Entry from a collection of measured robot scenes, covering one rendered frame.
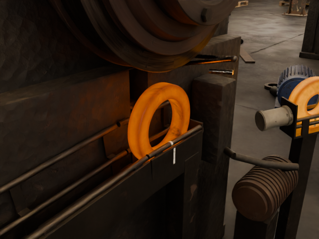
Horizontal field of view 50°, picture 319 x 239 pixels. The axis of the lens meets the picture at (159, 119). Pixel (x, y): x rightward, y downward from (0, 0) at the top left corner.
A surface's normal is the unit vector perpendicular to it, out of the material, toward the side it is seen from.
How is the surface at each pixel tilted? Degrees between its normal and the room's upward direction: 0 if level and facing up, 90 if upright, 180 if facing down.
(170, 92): 90
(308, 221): 0
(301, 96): 90
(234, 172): 0
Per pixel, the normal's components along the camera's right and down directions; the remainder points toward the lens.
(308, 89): 0.26, 0.39
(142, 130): 0.77, 0.25
